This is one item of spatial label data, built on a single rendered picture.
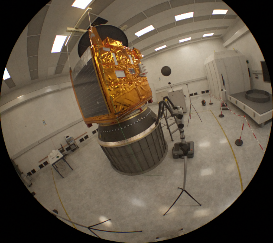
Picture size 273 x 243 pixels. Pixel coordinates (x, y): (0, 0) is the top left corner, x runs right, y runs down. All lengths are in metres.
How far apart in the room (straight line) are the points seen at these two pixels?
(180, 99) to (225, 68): 3.87
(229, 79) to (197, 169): 5.69
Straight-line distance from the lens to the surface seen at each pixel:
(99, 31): 3.11
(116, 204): 2.61
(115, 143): 2.16
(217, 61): 6.55
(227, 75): 6.76
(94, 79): 1.82
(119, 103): 1.72
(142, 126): 2.14
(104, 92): 1.68
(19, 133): 7.18
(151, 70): 9.84
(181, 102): 5.50
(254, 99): 5.26
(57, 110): 6.76
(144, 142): 2.19
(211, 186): 2.43
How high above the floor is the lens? 2.20
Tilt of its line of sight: 10 degrees down
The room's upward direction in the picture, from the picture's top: 19 degrees counter-clockwise
